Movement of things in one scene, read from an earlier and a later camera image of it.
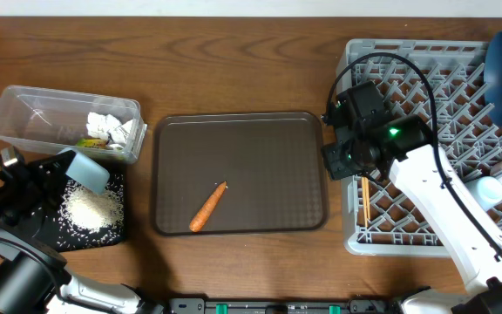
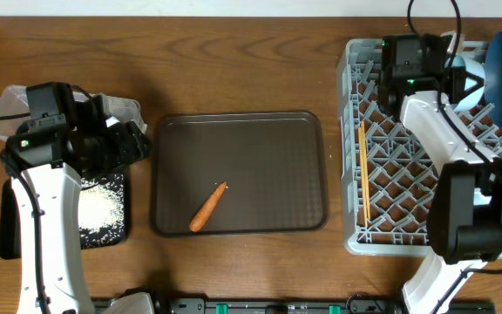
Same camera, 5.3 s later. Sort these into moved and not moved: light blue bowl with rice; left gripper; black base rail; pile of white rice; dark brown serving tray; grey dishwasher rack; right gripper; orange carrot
Moved: right gripper; light blue bowl with rice; left gripper
Not moved: grey dishwasher rack; dark brown serving tray; orange carrot; pile of white rice; black base rail
